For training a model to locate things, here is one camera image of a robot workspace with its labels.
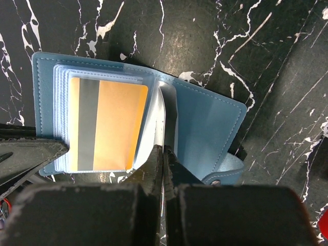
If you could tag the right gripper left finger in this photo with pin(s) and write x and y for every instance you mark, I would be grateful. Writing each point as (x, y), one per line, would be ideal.
(126, 213)

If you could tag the blue card holder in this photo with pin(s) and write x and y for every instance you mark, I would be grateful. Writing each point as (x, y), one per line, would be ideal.
(199, 125)

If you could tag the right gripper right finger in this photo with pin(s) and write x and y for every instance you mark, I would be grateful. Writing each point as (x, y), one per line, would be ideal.
(199, 214)

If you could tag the red plastic bin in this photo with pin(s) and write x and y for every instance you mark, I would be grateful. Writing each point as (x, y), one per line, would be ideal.
(323, 224)

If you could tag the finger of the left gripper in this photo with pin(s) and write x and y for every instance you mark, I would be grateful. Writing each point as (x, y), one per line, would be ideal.
(23, 154)

